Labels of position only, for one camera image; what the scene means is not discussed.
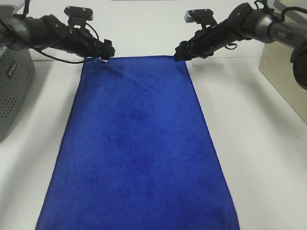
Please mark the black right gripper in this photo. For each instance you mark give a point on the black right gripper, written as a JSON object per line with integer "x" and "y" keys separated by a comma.
{"x": 199, "y": 46}

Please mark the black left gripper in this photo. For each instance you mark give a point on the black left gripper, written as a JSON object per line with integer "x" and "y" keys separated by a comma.
{"x": 88, "y": 47}

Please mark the blue towel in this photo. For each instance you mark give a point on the blue towel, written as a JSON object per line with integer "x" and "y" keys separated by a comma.
{"x": 137, "y": 154}

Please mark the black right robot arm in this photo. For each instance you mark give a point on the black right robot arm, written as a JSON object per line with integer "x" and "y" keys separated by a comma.
{"x": 246, "y": 23}

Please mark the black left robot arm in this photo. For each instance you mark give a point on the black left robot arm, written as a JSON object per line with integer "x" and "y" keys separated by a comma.
{"x": 20, "y": 33}

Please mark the grey perforated plastic basket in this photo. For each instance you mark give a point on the grey perforated plastic basket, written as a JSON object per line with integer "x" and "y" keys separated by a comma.
{"x": 16, "y": 75}

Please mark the beige storage box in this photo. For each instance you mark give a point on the beige storage box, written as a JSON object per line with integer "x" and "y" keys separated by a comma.
{"x": 275, "y": 61}

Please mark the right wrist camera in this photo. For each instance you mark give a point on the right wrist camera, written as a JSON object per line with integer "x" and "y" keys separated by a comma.
{"x": 204, "y": 17}

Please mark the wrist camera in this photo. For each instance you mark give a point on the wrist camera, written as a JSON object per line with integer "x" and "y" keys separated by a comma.
{"x": 204, "y": 17}
{"x": 78, "y": 16}

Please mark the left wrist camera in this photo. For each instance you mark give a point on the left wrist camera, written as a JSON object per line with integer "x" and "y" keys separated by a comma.
{"x": 78, "y": 16}

